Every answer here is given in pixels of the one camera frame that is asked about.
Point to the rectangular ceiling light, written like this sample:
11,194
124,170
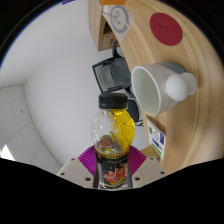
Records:
6,154

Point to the flat round red coaster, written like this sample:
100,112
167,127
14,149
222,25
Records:
166,29

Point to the wooden side desk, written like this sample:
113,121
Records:
95,26

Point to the grey mesh office chair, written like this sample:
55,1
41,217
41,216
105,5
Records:
111,75

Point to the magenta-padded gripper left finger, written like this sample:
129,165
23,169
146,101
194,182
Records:
76,171

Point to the clear bottle with dark label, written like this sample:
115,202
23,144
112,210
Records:
111,133

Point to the white and grey mug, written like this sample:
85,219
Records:
156,86

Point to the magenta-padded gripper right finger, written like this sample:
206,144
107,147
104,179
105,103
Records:
146,170

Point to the white green purple leaflet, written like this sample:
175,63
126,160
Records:
156,140

